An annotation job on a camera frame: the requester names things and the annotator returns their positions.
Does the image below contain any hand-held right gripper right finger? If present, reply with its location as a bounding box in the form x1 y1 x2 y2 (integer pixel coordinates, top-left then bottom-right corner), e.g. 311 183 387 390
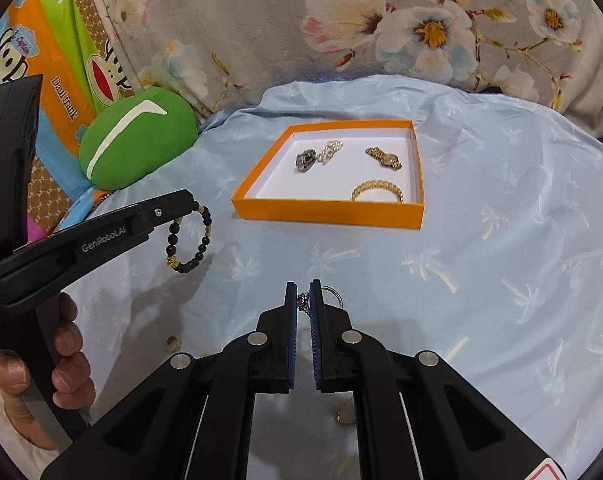
309 279 552 480

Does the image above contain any person's left hand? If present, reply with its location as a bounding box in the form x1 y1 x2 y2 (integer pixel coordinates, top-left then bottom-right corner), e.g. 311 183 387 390
0 291 97 411

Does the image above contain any gold wristwatch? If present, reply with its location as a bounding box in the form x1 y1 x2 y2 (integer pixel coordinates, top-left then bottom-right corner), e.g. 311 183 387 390
365 146 403 171

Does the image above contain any gold woven bangle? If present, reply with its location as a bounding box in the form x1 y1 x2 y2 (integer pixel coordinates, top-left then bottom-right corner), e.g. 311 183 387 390
351 179 406 204

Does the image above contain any green round cushion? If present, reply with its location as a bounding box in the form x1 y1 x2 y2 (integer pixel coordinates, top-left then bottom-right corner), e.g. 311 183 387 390
78 86 198 191

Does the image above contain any orange green printed cloth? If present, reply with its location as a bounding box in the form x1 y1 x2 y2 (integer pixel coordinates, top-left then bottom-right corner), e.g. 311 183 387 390
0 0 147 231

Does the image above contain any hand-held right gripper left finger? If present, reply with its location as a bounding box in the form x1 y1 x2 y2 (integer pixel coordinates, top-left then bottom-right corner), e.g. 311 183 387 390
41 281 299 480

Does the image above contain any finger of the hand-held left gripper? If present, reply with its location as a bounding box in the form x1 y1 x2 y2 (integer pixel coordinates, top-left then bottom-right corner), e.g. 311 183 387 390
0 75 44 271
130 189 200 239

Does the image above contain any gold hoop earring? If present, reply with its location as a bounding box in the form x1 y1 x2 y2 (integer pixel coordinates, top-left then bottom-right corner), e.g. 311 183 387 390
335 400 357 428

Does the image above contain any white pearl bracelet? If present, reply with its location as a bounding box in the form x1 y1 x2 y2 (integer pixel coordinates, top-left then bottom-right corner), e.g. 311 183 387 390
316 139 345 165

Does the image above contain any orange cardboard box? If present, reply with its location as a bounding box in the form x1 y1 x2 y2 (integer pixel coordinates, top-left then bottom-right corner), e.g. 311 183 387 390
231 119 425 231

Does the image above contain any silver gem ring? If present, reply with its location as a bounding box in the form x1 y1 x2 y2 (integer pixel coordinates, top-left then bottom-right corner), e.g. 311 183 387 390
298 285 343 317

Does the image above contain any black bead bracelet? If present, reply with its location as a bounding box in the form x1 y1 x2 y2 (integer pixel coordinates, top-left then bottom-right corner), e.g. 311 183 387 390
166 205 214 276

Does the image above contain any grey floral blanket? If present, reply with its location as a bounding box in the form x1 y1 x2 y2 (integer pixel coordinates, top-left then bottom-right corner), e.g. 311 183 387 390
88 0 603 136

